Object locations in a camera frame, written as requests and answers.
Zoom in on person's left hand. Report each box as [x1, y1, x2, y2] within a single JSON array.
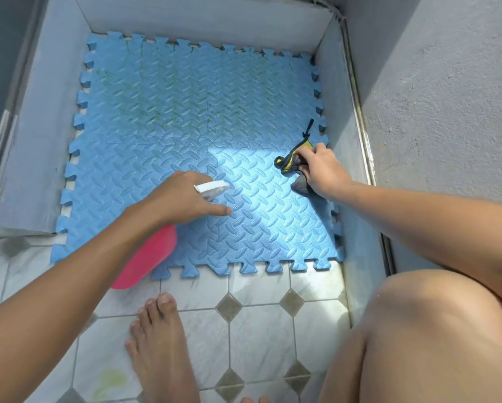
[[137, 170, 234, 227]]

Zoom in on person's right hand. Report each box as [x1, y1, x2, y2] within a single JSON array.
[[295, 142, 354, 202]]

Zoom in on dark grey yellow-trimmed cloth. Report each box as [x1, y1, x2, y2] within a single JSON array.
[[274, 118, 323, 196]]

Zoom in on pink spray bottle white trigger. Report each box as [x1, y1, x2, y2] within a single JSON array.
[[110, 180, 231, 290]]

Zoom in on blue foam puzzle mat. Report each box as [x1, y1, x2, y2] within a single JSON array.
[[50, 30, 347, 280]]

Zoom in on person's right forearm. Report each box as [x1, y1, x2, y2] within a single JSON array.
[[330, 181, 502, 315]]

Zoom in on person's left forearm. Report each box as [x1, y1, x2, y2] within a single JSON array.
[[0, 203, 151, 403]]

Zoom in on person's left leg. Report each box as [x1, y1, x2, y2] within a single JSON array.
[[124, 292, 201, 403]]

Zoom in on person's leg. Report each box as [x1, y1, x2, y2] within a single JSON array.
[[239, 269, 502, 403], [124, 292, 201, 403]]

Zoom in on person's right leg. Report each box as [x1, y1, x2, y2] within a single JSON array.
[[239, 269, 502, 403]]

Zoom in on grey wall pipe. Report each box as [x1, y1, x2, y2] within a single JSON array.
[[0, 0, 396, 275]]

